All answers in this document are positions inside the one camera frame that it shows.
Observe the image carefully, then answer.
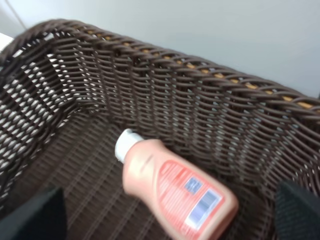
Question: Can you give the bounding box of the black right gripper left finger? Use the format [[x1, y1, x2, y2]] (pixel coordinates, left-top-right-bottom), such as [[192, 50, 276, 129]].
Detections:
[[0, 187, 67, 240]]

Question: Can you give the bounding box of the dark brown wicker basket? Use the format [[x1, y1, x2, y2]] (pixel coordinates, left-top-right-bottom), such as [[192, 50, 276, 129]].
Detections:
[[0, 19, 320, 240]]

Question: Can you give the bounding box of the pink lotion bottle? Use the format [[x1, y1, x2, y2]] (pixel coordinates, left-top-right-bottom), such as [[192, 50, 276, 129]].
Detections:
[[114, 129, 239, 240]]

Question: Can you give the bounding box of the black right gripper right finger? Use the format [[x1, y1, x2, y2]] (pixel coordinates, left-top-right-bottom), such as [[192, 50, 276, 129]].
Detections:
[[274, 181, 320, 240]]

